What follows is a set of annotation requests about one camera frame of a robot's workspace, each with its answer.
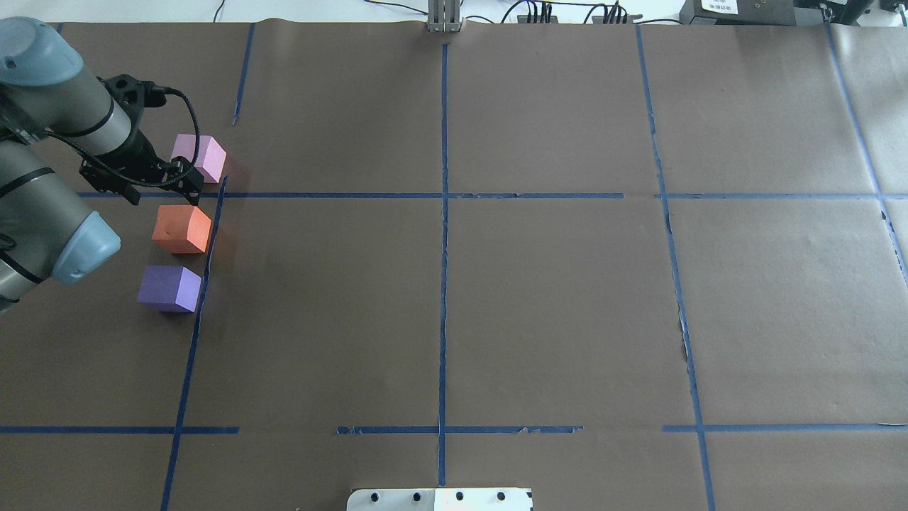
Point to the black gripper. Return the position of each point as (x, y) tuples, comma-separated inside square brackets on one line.
[(144, 154)]

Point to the orange foam cube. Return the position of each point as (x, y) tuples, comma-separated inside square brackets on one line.
[(182, 229)]

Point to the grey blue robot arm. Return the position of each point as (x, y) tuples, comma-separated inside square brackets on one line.
[(48, 92)]

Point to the pink foam cube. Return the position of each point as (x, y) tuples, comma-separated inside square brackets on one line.
[(210, 159)]

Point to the purple foam cube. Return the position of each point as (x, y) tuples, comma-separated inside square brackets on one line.
[(169, 289)]

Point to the black power strip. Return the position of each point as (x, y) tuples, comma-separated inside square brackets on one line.
[(582, 12)]

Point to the aluminium frame post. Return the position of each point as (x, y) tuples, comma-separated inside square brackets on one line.
[(444, 16)]

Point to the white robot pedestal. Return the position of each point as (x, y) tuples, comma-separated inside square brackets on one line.
[(507, 498)]

